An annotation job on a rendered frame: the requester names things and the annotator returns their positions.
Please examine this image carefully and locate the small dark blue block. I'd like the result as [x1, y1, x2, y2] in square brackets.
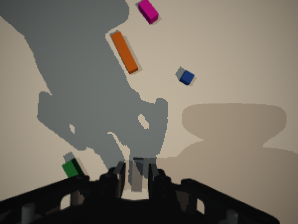
[179, 70, 194, 86]

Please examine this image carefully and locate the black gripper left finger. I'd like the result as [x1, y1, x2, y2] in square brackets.
[0, 162, 126, 224]

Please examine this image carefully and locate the magenta rod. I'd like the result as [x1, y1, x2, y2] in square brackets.
[138, 0, 159, 25]

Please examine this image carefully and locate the dark green rod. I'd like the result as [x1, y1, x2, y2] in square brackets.
[61, 158, 84, 178]

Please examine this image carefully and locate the orange rectangular bar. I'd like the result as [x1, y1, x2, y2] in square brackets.
[111, 31, 138, 74]

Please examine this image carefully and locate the grey rod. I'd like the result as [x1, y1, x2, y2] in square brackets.
[131, 157, 144, 192]

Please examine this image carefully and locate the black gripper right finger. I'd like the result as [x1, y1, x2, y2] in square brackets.
[148, 164, 280, 224]

